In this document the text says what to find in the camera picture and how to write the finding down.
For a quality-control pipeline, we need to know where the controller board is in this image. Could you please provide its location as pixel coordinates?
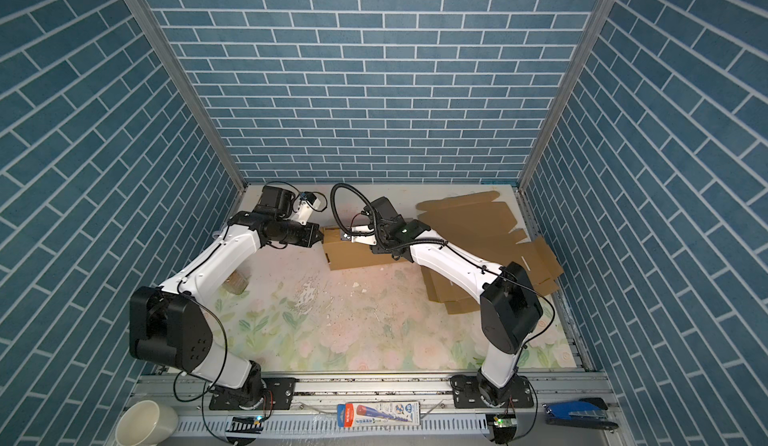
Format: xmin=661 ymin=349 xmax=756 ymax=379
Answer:
xmin=225 ymin=416 xmax=264 ymax=444
xmin=485 ymin=413 xmax=518 ymax=445

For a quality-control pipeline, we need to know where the blue stapler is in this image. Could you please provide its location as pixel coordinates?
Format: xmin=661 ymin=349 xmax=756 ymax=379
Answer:
xmin=544 ymin=397 xmax=619 ymax=431

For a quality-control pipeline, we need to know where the aluminium rail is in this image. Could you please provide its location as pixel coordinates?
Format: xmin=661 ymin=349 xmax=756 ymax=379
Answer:
xmin=128 ymin=369 xmax=634 ymax=445

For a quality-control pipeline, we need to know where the right controller board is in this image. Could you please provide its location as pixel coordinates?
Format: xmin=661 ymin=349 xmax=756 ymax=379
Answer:
xmin=485 ymin=413 xmax=518 ymax=445

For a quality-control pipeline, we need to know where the left controller board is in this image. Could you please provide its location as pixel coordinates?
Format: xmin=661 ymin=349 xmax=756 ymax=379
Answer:
xmin=225 ymin=416 xmax=264 ymax=444

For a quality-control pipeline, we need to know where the brown cardboard box stack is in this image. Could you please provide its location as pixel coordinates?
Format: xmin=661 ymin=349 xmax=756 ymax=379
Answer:
xmin=416 ymin=191 xmax=564 ymax=296

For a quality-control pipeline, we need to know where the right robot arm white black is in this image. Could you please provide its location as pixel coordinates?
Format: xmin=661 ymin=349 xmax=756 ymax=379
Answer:
xmin=352 ymin=191 xmax=543 ymax=406

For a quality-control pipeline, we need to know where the white bowl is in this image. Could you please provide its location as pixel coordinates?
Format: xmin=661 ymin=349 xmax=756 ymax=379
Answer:
xmin=115 ymin=400 xmax=179 ymax=446

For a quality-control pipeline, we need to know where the small jar with lid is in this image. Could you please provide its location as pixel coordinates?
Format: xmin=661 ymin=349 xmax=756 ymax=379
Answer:
xmin=222 ymin=270 xmax=249 ymax=295

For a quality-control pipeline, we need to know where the toothpaste package red blue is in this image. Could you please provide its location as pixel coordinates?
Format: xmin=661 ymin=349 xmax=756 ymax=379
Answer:
xmin=336 ymin=401 xmax=421 ymax=428

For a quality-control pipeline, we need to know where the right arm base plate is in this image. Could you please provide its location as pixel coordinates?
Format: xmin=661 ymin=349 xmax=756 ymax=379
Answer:
xmin=449 ymin=371 xmax=534 ymax=409

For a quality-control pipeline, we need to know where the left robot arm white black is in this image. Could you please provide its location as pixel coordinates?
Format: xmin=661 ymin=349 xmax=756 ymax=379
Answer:
xmin=129 ymin=182 xmax=328 ymax=410

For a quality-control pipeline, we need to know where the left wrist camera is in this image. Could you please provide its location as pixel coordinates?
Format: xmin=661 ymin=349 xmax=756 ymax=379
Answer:
xmin=290 ymin=192 xmax=318 ymax=225

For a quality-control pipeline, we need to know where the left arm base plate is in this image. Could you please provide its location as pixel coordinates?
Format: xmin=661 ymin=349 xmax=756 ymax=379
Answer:
xmin=208 ymin=376 xmax=297 ymax=412

